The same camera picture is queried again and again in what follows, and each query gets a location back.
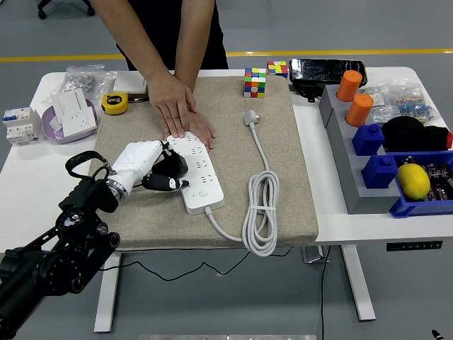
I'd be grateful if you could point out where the person's left hand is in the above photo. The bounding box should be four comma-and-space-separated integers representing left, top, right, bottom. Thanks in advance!
187, 110, 217, 152

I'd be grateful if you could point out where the person's right hand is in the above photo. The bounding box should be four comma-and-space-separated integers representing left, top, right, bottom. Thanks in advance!
146, 72, 198, 139

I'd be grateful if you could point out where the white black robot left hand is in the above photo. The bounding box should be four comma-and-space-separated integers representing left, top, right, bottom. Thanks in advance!
110, 140, 191, 194

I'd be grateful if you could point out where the black plug adapter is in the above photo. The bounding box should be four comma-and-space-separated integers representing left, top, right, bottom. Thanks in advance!
151, 149, 190, 178

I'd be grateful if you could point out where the white power strip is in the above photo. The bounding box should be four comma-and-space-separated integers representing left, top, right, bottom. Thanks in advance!
166, 131, 226, 215

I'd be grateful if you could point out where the black plug cord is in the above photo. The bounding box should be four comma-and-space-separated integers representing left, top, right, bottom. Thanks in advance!
98, 246, 292, 283

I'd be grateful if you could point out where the grey-brown mat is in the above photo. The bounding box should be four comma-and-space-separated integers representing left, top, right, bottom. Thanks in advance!
72, 74, 319, 253

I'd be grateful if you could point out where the yellow tape measure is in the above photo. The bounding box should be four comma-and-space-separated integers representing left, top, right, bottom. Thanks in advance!
101, 92, 130, 116

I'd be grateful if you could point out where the large colourful puzzle cube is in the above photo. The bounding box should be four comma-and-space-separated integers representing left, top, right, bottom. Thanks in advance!
243, 67, 267, 99

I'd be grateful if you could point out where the person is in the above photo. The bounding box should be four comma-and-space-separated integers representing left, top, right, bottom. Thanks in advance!
116, 0, 229, 71

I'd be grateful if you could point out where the purple plate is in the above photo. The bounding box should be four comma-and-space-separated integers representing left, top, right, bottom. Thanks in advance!
41, 98, 98, 145

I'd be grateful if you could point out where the white socket back panel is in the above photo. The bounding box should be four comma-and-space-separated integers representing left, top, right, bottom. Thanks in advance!
51, 88, 89, 123

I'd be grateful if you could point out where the plastic bag of metal parts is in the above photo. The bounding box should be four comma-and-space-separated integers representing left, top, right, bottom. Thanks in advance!
63, 64, 117, 102

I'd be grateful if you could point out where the black table control panel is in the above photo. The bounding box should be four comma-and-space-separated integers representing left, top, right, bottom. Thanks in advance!
385, 240, 444, 252

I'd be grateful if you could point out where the white table leg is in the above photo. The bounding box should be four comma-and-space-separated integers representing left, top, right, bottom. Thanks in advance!
341, 244, 376, 322
93, 251, 122, 334

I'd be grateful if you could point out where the small colourful puzzle cube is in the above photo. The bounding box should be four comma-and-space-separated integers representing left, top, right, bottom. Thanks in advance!
266, 60, 288, 79

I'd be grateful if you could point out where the white circuit breaker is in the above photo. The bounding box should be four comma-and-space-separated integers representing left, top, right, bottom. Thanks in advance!
2, 106, 42, 146

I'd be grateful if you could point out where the blue plastic bin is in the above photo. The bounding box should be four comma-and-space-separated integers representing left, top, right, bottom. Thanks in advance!
389, 150, 453, 219

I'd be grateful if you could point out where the black glossy phone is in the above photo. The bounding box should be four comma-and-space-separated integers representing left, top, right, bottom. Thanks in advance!
288, 58, 368, 86

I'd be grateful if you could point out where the black office chair base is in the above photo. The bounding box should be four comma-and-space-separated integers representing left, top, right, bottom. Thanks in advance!
37, 0, 96, 21

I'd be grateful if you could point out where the orange cylinder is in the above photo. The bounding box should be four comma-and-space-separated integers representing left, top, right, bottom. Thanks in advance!
345, 93, 374, 128
336, 69, 362, 102

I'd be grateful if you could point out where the yellow lemon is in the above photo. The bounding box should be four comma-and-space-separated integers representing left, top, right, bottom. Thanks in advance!
396, 164, 432, 201

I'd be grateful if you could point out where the grey stepped block base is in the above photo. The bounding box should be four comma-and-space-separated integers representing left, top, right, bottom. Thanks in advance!
318, 84, 403, 216

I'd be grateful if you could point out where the blue square block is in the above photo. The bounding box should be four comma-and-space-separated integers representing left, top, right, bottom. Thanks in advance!
360, 154, 399, 189
352, 123, 386, 157

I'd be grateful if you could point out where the clear bag of small parts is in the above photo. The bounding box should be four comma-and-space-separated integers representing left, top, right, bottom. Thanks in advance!
360, 84, 401, 124

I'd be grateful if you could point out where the black cloth with red patch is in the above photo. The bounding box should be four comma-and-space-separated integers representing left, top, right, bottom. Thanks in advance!
381, 115, 453, 153

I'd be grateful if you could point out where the plastic bag of clips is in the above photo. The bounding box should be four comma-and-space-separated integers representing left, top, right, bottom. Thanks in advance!
394, 79, 442, 127

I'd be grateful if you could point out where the white power strip cord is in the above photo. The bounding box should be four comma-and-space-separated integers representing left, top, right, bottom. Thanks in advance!
204, 108, 280, 257

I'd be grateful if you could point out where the white flat switch plate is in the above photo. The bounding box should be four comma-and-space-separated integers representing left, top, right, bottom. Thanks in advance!
112, 72, 148, 95

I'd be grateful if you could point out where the white wall socket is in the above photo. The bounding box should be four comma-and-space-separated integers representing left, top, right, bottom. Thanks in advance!
62, 108, 98, 138

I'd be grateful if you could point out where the black hanging cable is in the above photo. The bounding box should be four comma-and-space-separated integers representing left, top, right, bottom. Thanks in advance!
319, 246, 333, 340

